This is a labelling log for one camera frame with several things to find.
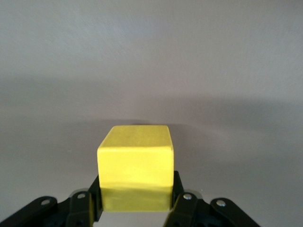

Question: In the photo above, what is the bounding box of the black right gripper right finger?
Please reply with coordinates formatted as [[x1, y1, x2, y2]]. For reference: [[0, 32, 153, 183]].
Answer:
[[165, 170, 263, 227]]

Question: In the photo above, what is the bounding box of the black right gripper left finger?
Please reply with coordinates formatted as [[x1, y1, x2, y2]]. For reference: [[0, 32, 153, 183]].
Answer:
[[0, 175, 103, 227]]

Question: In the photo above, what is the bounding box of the yellow wooden block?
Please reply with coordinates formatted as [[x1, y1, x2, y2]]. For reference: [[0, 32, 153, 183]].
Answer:
[[97, 125, 175, 212]]

